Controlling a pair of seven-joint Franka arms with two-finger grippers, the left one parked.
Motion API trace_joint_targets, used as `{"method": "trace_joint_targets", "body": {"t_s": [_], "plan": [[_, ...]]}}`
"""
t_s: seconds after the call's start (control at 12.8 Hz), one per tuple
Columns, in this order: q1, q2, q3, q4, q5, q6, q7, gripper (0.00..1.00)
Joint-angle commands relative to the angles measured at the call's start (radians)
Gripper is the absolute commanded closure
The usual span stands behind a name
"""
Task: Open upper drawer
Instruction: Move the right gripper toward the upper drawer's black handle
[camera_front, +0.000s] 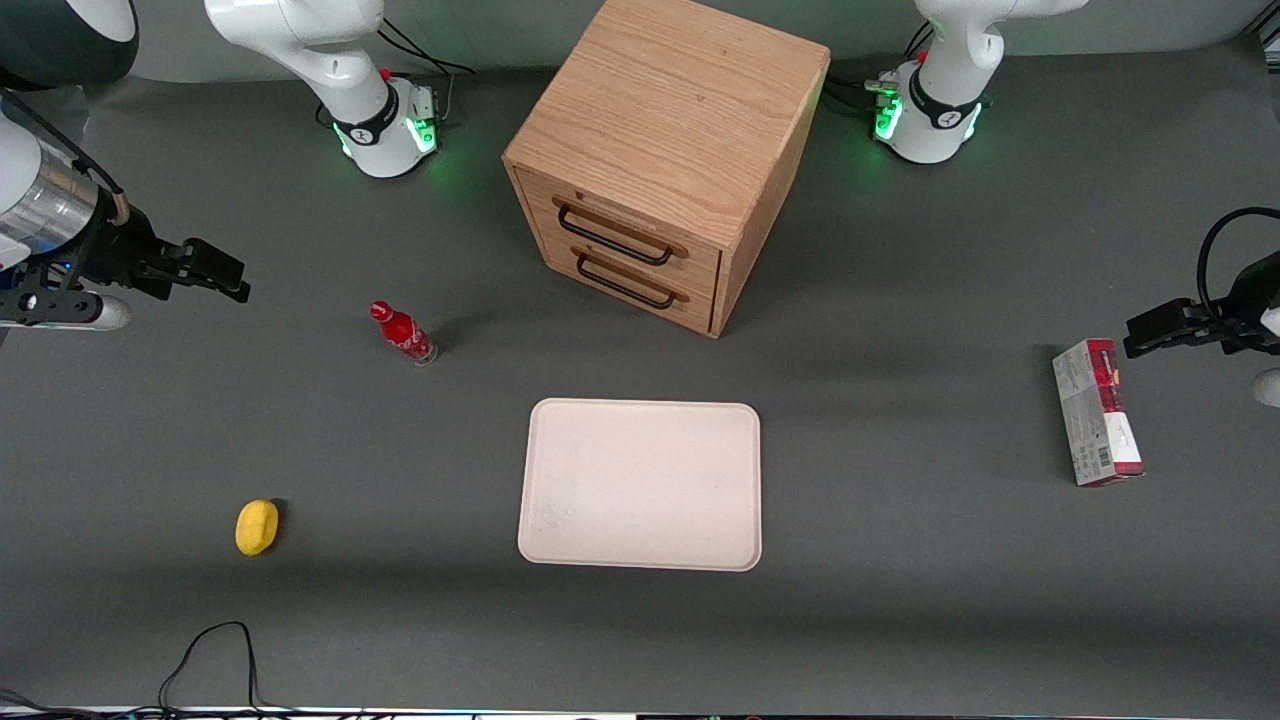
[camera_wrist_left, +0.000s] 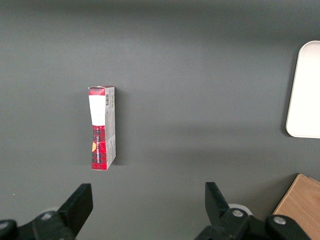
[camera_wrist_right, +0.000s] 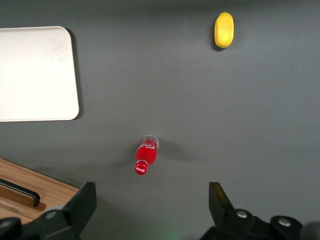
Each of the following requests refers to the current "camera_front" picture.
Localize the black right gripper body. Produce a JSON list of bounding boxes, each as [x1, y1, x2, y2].
[[60, 215, 193, 299]]

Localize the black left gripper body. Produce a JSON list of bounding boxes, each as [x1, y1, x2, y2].
[[1188, 250, 1280, 357]]

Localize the black metal drawer handle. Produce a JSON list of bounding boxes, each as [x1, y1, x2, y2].
[[574, 251, 681, 310], [555, 202, 678, 268]]

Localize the wooden drawer with long handle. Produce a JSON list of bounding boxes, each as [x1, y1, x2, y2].
[[513, 168, 724, 293]]

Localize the wooden drawer cabinet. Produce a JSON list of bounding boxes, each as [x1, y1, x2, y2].
[[503, 0, 832, 340]]

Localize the red and grey carton box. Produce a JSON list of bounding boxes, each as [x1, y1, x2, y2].
[[1051, 338, 1146, 489]]

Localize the red cola bottle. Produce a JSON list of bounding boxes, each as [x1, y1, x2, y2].
[[369, 299, 440, 367]]

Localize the yellow lemon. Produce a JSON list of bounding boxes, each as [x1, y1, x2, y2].
[[235, 499, 281, 557]]

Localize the beige plastic tray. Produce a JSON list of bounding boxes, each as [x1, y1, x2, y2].
[[517, 398, 763, 573]]

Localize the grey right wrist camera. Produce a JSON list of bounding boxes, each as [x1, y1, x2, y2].
[[0, 290, 132, 332]]

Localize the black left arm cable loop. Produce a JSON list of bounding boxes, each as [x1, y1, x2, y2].
[[1198, 206, 1280, 313]]

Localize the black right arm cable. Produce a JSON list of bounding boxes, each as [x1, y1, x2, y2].
[[0, 90, 129, 223]]

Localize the black right base cables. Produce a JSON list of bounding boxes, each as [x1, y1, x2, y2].
[[378, 18, 477, 79]]

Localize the black base cables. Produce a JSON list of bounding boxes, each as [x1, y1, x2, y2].
[[378, 18, 477, 79], [824, 22, 933, 113]]

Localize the black cable on table edge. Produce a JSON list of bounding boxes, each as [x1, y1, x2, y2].
[[0, 621, 301, 720]]

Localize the black left base cables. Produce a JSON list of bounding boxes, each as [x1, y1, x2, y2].
[[824, 22, 933, 113]]

